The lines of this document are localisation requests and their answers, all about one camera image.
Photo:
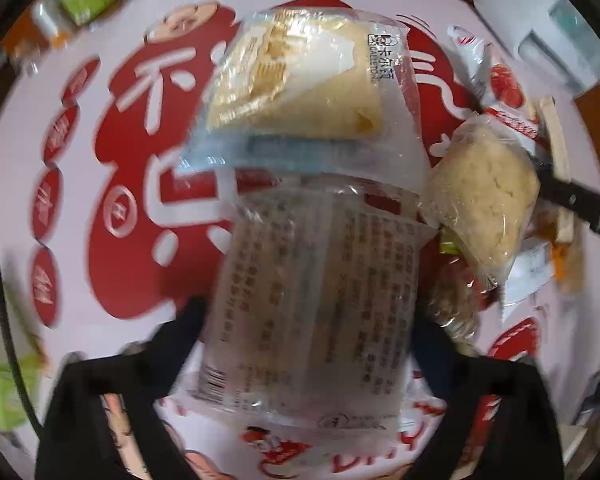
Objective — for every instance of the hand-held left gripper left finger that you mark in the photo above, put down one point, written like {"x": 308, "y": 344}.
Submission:
{"x": 190, "y": 322}

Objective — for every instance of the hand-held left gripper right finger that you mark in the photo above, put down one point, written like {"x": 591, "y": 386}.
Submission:
{"x": 430, "y": 347}

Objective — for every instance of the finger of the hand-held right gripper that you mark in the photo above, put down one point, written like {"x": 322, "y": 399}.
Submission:
{"x": 575, "y": 200}

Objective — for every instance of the red white apple snack packet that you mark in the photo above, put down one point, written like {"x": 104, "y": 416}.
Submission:
{"x": 507, "y": 92}
{"x": 467, "y": 50}

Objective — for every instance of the clear brown snack packet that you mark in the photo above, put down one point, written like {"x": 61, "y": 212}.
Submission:
{"x": 455, "y": 305}

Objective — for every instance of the beige stick snack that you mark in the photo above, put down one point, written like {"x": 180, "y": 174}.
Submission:
{"x": 555, "y": 130}

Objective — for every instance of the white label packet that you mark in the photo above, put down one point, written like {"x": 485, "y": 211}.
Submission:
{"x": 527, "y": 270}

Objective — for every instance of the white printer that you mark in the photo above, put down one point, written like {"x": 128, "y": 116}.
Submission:
{"x": 540, "y": 20}

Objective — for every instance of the green white carton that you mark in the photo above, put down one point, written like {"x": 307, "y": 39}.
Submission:
{"x": 0, "y": 385}

